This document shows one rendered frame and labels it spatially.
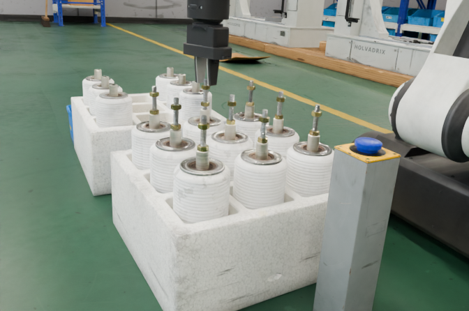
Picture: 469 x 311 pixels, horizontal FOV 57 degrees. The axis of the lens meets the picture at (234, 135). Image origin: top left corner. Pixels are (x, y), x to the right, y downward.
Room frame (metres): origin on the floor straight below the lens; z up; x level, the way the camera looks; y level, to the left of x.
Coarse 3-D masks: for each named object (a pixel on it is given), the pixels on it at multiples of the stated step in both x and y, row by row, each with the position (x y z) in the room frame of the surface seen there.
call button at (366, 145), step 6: (360, 138) 0.63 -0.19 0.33; (366, 138) 0.63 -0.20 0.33; (372, 138) 0.63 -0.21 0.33; (360, 144) 0.61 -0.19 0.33; (366, 144) 0.60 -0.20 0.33; (372, 144) 0.60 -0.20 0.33; (378, 144) 0.61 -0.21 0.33; (360, 150) 0.61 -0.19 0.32; (366, 150) 0.61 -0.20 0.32; (372, 150) 0.60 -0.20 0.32
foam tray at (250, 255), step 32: (128, 160) 0.85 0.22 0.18; (128, 192) 0.78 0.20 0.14; (288, 192) 0.74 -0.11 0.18; (128, 224) 0.78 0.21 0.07; (160, 224) 0.63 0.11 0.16; (192, 224) 0.60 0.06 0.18; (224, 224) 0.61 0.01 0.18; (256, 224) 0.64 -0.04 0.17; (288, 224) 0.67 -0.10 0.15; (320, 224) 0.71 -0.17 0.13; (160, 256) 0.63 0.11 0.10; (192, 256) 0.58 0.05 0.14; (224, 256) 0.61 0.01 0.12; (256, 256) 0.64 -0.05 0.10; (288, 256) 0.68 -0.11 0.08; (160, 288) 0.63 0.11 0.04; (192, 288) 0.58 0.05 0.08; (224, 288) 0.61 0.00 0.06; (256, 288) 0.64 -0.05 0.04; (288, 288) 0.68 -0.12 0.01
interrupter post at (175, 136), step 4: (172, 132) 0.76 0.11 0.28; (176, 132) 0.76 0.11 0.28; (180, 132) 0.77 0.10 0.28; (172, 136) 0.76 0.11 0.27; (176, 136) 0.76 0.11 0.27; (180, 136) 0.77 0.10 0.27; (172, 140) 0.76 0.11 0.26; (176, 140) 0.76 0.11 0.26; (180, 140) 0.77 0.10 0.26; (172, 144) 0.76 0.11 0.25; (176, 144) 0.76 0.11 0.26; (180, 144) 0.77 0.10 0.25
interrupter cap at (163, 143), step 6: (162, 138) 0.79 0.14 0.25; (168, 138) 0.80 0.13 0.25; (186, 138) 0.80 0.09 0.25; (156, 144) 0.76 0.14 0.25; (162, 144) 0.76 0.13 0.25; (168, 144) 0.77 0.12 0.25; (186, 144) 0.77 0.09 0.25; (192, 144) 0.77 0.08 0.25; (168, 150) 0.74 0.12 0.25; (174, 150) 0.74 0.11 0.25; (180, 150) 0.74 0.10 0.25; (186, 150) 0.74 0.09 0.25
